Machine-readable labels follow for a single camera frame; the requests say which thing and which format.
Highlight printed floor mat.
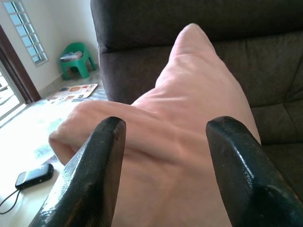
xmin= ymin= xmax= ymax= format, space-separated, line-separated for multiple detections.
xmin=46 ymin=83 xmax=98 ymax=102

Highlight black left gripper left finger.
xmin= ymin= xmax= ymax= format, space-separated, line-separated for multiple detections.
xmin=27 ymin=116 xmax=127 ymax=227

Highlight white side table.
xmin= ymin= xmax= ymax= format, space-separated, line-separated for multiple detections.
xmin=0 ymin=155 xmax=64 ymax=227

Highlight glass block window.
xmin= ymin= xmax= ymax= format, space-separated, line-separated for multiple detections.
xmin=2 ymin=0 xmax=49 ymax=68

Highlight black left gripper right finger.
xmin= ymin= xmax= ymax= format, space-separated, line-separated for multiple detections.
xmin=205 ymin=115 xmax=303 ymax=227

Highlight black device cord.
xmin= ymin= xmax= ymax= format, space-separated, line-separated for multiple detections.
xmin=0 ymin=188 xmax=23 ymax=215

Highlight pink pillow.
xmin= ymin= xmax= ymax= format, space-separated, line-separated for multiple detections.
xmin=48 ymin=23 xmax=262 ymax=227

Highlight grey-brown fabric sofa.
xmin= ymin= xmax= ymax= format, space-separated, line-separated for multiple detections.
xmin=90 ymin=0 xmax=303 ymax=204

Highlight stack of magazines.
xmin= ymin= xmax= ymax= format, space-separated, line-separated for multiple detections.
xmin=60 ymin=51 xmax=83 ymax=62

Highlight green plastic stool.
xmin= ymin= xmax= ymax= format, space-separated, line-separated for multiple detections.
xmin=59 ymin=42 xmax=97 ymax=81

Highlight brown wooden door frame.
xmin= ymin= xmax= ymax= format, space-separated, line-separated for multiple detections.
xmin=0 ymin=25 xmax=42 ymax=104

